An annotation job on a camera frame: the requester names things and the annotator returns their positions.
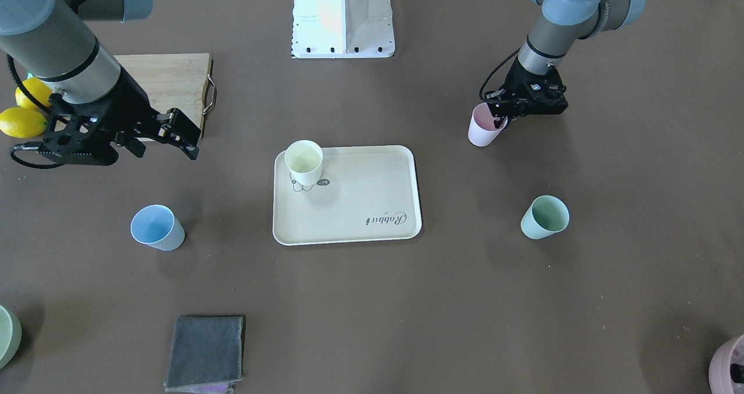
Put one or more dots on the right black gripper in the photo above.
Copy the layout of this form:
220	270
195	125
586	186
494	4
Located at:
131	104

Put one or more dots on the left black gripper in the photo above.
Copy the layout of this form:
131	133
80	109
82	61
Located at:
515	82

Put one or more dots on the pink cup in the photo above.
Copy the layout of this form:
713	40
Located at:
480	130

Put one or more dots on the cream white cup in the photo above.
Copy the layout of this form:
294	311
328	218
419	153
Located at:
304	159

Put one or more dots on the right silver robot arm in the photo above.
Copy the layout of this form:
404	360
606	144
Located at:
50	39

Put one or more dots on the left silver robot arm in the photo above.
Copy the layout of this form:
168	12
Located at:
562	22

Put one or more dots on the cream rabbit tray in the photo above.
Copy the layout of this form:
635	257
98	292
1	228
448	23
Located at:
365	193

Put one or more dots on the wooden cutting board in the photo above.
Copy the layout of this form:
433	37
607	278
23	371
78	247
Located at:
182	81

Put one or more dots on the blue cup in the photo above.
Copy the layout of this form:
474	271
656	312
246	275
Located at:
157	226

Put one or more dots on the green cup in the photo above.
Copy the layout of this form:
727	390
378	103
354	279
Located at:
547	215

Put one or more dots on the grey folded cloth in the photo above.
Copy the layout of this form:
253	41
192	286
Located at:
206	354

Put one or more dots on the green bowl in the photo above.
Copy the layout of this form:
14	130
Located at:
11	335

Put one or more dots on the pink bowl with ice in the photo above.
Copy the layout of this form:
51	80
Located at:
725	371

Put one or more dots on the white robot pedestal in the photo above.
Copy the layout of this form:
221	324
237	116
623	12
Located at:
342	29

